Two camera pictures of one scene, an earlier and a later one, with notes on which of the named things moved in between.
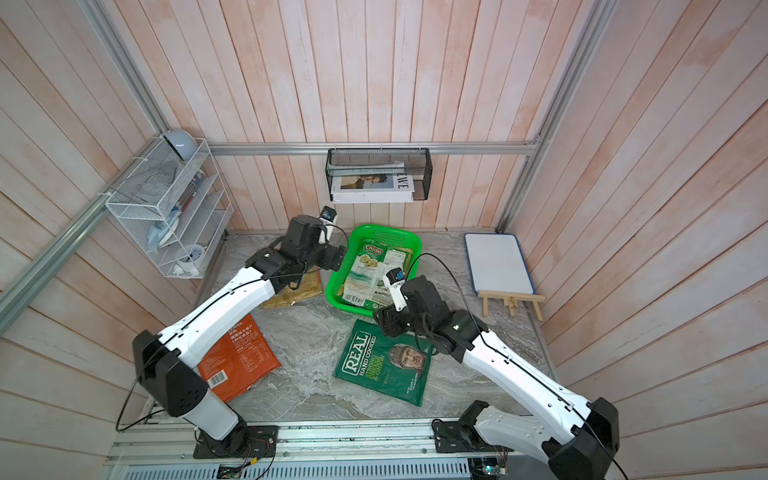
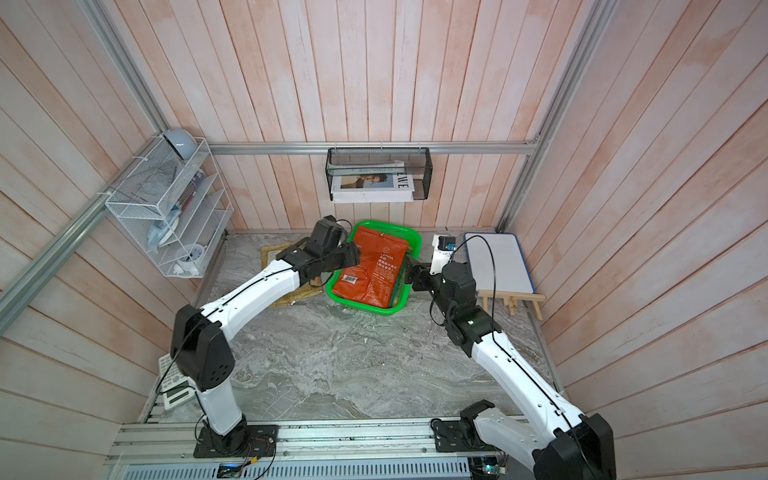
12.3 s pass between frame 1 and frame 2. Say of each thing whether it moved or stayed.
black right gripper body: moved
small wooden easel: stayed
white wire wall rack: stayed
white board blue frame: stayed
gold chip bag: stayed
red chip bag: moved
